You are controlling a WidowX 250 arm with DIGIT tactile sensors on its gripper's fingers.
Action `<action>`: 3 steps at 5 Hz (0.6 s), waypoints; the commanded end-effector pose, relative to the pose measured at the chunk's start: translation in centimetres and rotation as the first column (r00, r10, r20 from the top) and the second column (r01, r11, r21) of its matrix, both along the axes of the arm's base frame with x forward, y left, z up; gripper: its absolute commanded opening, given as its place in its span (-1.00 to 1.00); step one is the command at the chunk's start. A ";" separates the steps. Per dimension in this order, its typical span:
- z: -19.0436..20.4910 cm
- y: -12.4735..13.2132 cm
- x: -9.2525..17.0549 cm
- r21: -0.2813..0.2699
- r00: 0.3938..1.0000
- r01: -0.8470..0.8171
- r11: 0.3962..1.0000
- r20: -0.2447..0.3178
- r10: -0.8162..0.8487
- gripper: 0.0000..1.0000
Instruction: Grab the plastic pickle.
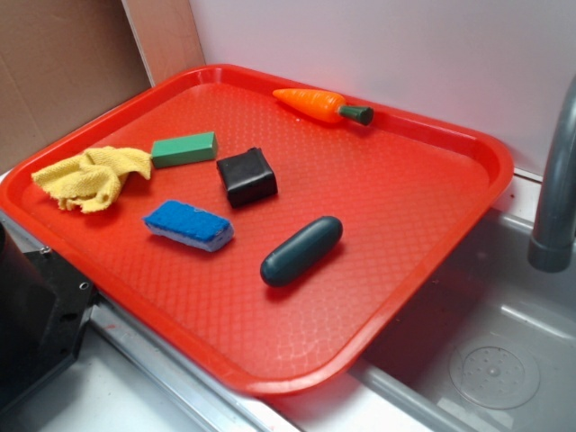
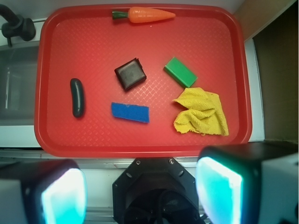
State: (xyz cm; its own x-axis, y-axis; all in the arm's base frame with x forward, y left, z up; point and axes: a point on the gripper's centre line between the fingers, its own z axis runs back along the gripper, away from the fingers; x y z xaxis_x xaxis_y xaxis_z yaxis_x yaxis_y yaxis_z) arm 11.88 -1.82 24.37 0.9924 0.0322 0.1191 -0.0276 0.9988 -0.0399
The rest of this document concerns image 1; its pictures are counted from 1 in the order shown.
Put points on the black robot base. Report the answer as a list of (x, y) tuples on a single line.
[(45, 305)]

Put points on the red plastic tray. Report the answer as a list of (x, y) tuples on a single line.
[(406, 188)]

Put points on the brown cardboard panel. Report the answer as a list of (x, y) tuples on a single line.
[(64, 63)]

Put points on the blue sponge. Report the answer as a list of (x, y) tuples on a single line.
[(189, 225)]

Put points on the dark green plastic pickle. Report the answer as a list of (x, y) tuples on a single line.
[(301, 251)]

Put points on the yellow cloth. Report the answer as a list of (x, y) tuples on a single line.
[(93, 180)]

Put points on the black rubber block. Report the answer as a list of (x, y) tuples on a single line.
[(247, 177)]

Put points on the green wooden block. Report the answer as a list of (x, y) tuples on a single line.
[(184, 150)]

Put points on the grey faucet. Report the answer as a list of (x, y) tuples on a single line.
[(553, 235)]

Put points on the grey toy sink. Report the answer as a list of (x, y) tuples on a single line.
[(487, 344)]

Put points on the orange plastic carrot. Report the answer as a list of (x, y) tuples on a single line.
[(324, 106)]

